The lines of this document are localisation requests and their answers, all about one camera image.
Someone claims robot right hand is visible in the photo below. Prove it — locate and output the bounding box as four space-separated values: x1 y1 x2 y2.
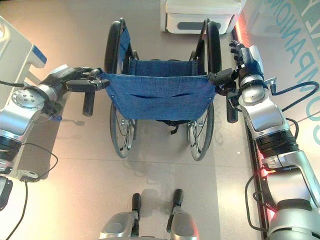
211 39 265 88

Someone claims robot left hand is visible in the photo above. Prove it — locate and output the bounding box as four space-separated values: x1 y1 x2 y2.
48 64 111 95

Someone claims blue fabric folding wheelchair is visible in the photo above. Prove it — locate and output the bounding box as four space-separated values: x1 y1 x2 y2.
81 17 240 162

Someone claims white bed with blue trim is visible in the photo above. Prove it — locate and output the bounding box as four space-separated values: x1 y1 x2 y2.
0 15 48 113

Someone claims white banner with teal letters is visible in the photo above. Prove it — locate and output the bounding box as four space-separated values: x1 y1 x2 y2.
247 0 320 146

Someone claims robot torso side panel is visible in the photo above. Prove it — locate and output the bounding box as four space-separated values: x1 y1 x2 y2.
0 175 14 212

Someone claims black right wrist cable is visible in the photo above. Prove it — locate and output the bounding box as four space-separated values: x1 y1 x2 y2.
271 80 320 112

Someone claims white cabinet with grey handle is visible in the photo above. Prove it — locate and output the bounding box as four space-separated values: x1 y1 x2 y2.
159 0 248 34

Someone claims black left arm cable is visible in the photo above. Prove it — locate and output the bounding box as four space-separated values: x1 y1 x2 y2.
0 142 60 240

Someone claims black right elbow cable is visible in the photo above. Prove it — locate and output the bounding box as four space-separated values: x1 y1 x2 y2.
244 172 276 231

